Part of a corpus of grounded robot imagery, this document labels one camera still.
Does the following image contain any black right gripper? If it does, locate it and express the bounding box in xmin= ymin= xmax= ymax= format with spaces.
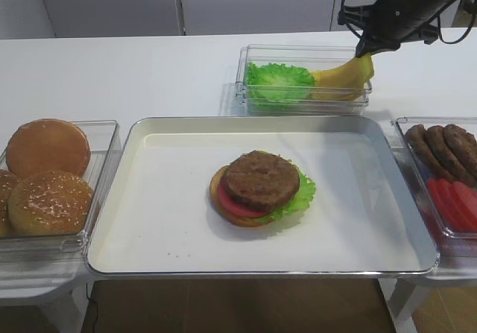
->
xmin=338 ymin=0 xmax=457 ymax=58

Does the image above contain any clear lettuce cheese container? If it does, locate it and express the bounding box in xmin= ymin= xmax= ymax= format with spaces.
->
xmin=236 ymin=45 xmax=372 ymax=115

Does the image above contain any green lettuce in container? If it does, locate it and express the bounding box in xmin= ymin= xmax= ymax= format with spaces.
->
xmin=244 ymin=63 xmax=315 ymax=107

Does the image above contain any clear patty tomato container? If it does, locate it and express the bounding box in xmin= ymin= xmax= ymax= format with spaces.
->
xmin=392 ymin=117 xmax=476 ymax=257

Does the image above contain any left brown patty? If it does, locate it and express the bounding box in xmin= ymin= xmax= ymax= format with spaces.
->
xmin=405 ymin=124 xmax=456 ymax=182

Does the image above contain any right brown patty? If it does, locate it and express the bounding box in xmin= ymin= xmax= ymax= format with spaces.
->
xmin=443 ymin=124 xmax=476 ymax=177

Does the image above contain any middle brown patty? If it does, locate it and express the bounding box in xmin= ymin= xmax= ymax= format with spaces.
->
xmin=426 ymin=125 xmax=476 ymax=187

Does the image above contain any burger lettuce leaf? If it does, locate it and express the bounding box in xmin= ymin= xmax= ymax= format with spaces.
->
xmin=245 ymin=159 xmax=317 ymax=226

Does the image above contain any left red tomato slice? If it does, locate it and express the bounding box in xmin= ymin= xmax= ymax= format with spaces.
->
xmin=427 ymin=178 xmax=463 ymax=232

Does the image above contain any red tomato slice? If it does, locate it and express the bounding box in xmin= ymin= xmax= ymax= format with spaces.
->
xmin=450 ymin=182 xmax=476 ymax=232
xmin=437 ymin=180 xmax=476 ymax=232
xmin=427 ymin=178 xmax=463 ymax=232

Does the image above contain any middle red tomato slice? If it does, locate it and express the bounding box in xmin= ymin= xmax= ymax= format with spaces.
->
xmin=437 ymin=180 xmax=476 ymax=232

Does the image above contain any burger brown patty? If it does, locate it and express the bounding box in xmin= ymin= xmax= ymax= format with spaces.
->
xmin=221 ymin=150 xmax=300 ymax=213

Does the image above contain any right red tomato slice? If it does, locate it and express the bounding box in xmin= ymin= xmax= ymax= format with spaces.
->
xmin=450 ymin=182 xmax=476 ymax=232

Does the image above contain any burger tomato slice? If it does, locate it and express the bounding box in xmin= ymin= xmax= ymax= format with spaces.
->
xmin=218 ymin=180 xmax=268 ymax=218

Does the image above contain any burger bun bottom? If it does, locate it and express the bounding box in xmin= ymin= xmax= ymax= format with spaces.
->
xmin=209 ymin=165 xmax=271 ymax=228

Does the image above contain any white rectangular metal tray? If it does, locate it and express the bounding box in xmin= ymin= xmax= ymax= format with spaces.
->
xmin=86 ymin=116 xmax=440 ymax=276

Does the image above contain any clear bun container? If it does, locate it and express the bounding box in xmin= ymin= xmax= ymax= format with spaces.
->
xmin=1 ymin=121 xmax=121 ymax=262

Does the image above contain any plain orange bun bottom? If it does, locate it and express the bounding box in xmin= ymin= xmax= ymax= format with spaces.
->
xmin=5 ymin=118 xmax=90 ymax=178

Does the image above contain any right sesame bun top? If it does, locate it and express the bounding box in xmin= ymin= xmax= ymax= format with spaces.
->
xmin=7 ymin=171 xmax=93 ymax=236

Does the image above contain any sesame bun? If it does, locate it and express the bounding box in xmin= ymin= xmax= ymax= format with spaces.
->
xmin=7 ymin=171 xmax=93 ymax=236
xmin=0 ymin=169 xmax=21 ymax=238

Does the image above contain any left sesame bun top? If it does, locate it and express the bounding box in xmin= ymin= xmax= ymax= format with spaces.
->
xmin=0 ymin=169 xmax=21 ymax=238

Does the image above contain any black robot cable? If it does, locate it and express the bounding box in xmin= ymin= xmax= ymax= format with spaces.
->
xmin=341 ymin=0 xmax=477 ymax=45

